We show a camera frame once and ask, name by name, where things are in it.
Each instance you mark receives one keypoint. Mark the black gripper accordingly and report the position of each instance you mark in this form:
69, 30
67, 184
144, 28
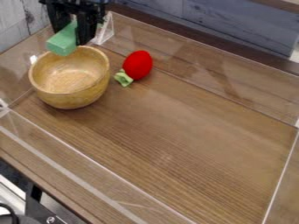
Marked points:
89, 12

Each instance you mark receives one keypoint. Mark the green rectangular block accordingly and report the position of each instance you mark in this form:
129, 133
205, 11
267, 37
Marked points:
61, 43

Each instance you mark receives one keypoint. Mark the brown wooden bowl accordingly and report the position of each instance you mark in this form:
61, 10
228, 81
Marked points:
69, 82

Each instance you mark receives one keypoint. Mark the red toy strawberry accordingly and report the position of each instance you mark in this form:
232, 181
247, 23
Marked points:
136, 67

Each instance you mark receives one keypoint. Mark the clear acrylic corner bracket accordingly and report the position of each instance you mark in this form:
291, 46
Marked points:
105, 30

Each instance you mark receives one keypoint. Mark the clear acrylic front wall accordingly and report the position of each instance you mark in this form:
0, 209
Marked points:
85, 186

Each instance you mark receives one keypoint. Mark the black metal clamp bracket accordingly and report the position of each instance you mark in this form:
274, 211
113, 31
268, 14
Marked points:
36, 210

